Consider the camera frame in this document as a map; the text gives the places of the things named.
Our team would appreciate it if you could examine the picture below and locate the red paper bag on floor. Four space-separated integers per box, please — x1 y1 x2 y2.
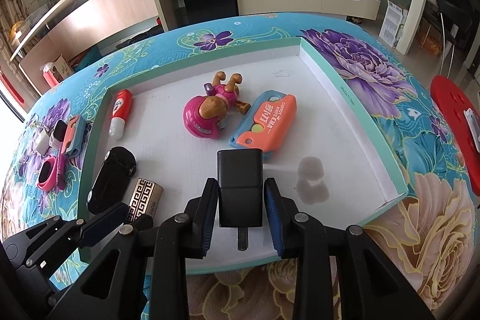
40 55 74 88

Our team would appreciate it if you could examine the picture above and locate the black power adapter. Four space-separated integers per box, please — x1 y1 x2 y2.
217 149 263 251

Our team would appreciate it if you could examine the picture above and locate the gold harmonica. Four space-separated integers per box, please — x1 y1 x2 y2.
127 178 164 222

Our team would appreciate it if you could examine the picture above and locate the floral blue tablecloth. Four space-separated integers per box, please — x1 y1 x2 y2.
1 13 479 319

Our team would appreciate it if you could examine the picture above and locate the small orange blue toy box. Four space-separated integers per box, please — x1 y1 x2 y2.
61 115 86 158

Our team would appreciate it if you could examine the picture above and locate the white smartwatch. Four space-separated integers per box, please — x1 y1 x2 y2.
49 119 67 150

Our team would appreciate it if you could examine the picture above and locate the orange blue carrot toy knife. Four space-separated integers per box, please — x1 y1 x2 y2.
229 90 297 161

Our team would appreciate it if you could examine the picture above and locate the red white small bottle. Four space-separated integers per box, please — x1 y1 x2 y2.
109 89 133 140

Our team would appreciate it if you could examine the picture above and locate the red plastic stool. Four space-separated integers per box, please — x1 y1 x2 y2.
430 76 479 196

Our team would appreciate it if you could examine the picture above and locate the pink puppy toy figure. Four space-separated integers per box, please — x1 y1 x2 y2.
182 71 251 140

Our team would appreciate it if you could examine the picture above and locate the pink smart band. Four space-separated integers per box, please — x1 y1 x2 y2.
37 156 59 193

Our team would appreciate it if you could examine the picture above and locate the white tray with teal rim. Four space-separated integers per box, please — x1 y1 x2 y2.
76 36 410 276

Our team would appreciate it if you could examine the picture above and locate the white charger cube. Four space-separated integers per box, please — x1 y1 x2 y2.
33 131 50 156

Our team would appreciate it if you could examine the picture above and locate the wooden bar counter shelf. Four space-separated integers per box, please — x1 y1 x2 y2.
10 0 179 95

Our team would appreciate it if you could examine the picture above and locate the black toy car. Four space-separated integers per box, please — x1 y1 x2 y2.
86 146 137 215

